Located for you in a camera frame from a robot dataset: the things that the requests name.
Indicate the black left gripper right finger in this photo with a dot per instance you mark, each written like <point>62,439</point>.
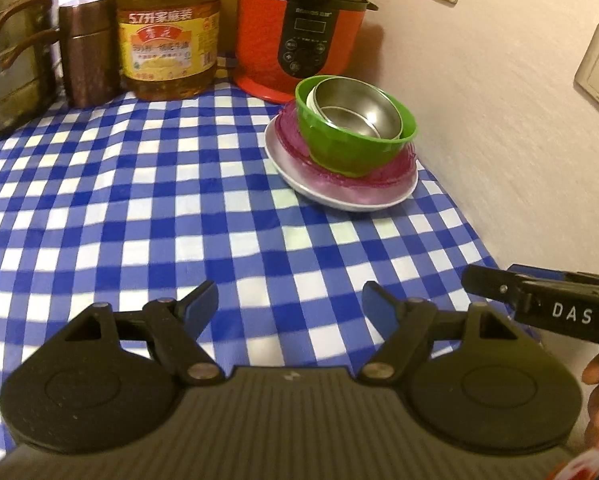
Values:
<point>473,378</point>

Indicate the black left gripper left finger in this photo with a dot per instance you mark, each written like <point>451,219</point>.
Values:
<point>109,378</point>

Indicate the green plastic bowl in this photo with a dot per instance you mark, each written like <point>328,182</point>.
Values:
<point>350,126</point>

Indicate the stainless steel bowl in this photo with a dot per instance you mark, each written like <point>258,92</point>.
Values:
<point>359,107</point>

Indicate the large purple glass plate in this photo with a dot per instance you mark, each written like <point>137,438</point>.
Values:
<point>401,170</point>

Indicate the blue white checkered tablecloth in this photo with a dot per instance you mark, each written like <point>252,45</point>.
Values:
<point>132,201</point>

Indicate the white ceramic plate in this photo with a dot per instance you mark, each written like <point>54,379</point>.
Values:
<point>323,189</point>

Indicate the stainless steel steamer pot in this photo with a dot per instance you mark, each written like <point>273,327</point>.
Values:
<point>28,60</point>

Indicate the brown metal canister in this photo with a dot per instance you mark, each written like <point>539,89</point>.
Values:
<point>89,51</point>

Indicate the large cooking oil bottle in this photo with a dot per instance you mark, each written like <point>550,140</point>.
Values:
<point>168,48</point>

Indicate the red electric pressure cooker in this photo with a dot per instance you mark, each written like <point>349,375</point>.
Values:
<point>281,42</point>

